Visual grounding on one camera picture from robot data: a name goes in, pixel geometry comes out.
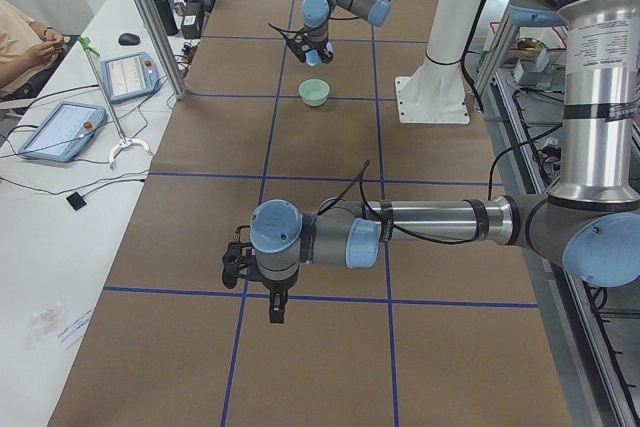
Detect black water bottle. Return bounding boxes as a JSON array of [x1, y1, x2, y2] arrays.
[[153, 0, 178, 36]]

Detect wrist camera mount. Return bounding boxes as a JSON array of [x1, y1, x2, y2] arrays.
[[221, 225, 259, 289], [281, 33, 309, 63]]

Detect metal rod stand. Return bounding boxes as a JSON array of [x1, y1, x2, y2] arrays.
[[78, 36, 152, 169]]

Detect far teach pendant tablet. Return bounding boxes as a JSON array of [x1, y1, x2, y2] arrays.
[[100, 52, 159, 104]]

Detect black computer mouse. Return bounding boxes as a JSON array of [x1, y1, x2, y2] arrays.
[[118, 32, 141, 46]]

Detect near teach pendant tablet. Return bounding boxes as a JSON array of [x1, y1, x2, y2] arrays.
[[18, 101, 106, 163]]

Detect teach pendant tablet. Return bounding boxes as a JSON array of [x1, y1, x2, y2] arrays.
[[18, 101, 106, 163], [100, 52, 159, 104]]

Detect white pedestal column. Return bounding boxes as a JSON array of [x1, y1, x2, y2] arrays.
[[395, 0, 482, 125]]

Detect small black square device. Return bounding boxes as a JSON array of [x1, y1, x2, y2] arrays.
[[66, 192, 87, 211]]

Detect black box device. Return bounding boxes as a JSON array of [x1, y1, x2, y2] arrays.
[[181, 0, 212, 40]]

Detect light blue plastic cup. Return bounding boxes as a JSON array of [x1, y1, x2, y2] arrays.
[[305, 49, 322, 67]]

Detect aluminium frame post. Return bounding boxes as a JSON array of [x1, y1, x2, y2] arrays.
[[134, 0, 187, 100]]

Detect clear plastic bag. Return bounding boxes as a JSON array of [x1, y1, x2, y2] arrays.
[[25, 300, 68, 348]]

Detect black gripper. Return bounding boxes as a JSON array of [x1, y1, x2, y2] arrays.
[[261, 274, 299, 324], [305, 31, 334, 63]]

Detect seated person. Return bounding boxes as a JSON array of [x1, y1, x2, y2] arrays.
[[1, 0, 67, 100]]

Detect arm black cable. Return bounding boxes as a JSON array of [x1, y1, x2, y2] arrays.
[[319, 159, 564, 246], [267, 0, 331, 48]]

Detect mint green bowl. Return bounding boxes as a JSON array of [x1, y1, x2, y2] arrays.
[[298, 79, 330, 107]]

